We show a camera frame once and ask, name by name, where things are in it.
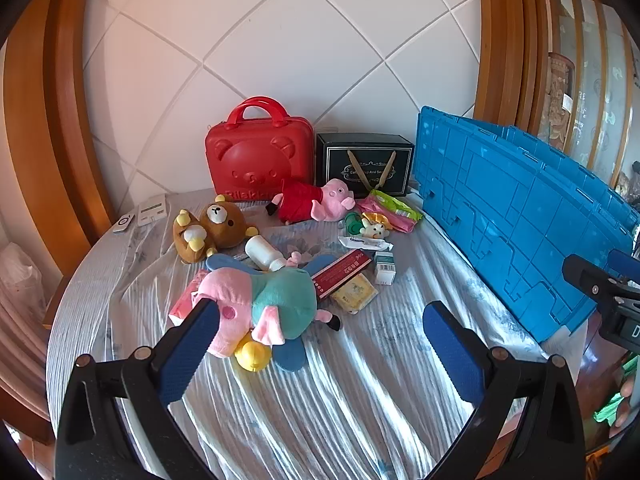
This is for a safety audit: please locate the pink pig plush teal shirt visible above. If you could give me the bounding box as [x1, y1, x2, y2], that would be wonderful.
[187, 252, 343, 359]

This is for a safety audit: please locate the person's right hand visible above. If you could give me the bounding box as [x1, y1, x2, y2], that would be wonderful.
[609, 374, 640, 440]

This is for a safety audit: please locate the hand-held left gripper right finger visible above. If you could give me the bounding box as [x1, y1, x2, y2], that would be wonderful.
[422, 301, 586, 480]

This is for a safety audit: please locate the white plastic bottle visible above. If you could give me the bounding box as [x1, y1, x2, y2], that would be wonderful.
[244, 236, 287, 272]

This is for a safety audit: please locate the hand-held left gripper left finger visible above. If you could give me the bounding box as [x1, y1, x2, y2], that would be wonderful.
[52, 297, 221, 480]

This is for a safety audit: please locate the green white small box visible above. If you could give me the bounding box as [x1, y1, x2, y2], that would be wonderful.
[374, 253, 399, 287]

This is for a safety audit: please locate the pink pig plush red dress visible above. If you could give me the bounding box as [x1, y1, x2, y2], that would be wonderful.
[266, 178, 357, 224]

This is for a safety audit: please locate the yellow plastic toy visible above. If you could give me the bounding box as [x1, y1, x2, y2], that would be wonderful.
[235, 335, 274, 372]

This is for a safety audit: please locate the striped pale blue tablecloth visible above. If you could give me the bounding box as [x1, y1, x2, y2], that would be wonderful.
[46, 187, 591, 480]

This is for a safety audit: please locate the pink patterned tissue pack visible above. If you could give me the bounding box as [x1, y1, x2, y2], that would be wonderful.
[168, 270, 211, 326]

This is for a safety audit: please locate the red long box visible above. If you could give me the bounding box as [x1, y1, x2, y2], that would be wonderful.
[311, 251, 373, 302]

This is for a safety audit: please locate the yellow flat packet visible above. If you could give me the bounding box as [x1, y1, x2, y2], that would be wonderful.
[330, 278, 379, 315]

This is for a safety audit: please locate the blue plastic crate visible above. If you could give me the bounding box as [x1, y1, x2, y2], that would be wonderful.
[416, 106, 640, 346]

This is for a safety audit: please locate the black gift box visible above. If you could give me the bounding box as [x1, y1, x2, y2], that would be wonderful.
[315, 132, 416, 199]

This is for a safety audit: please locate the rolled patterned carpet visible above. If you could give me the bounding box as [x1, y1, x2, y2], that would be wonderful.
[547, 52, 577, 147]

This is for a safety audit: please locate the white green flat box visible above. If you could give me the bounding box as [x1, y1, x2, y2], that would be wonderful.
[136, 193, 169, 226]

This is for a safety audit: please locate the curved wooden frame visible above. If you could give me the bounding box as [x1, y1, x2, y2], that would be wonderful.
[4, 0, 121, 281]

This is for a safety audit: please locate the green plastic item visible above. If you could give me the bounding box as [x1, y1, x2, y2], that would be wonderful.
[594, 394, 626, 423]

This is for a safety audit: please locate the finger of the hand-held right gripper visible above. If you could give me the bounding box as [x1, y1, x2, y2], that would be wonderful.
[607, 249, 640, 292]
[562, 254, 621, 307]

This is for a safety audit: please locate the wooden glass partition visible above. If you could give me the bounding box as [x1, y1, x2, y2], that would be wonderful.
[542, 0, 640, 203]

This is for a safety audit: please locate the wooden door frame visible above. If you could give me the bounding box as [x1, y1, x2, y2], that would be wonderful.
[472, 0, 551, 128]

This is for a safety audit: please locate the red bear suitcase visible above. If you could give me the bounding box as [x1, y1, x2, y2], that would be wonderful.
[204, 96, 317, 204]

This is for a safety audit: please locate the small doll yellow hat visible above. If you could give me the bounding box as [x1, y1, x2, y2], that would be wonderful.
[361, 212, 391, 239]

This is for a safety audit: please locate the brown bear plush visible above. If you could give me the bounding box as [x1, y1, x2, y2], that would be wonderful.
[172, 195, 261, 264]

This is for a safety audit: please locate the white plastic bag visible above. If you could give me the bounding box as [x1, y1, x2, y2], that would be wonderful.
[0, 242, 62, 332]

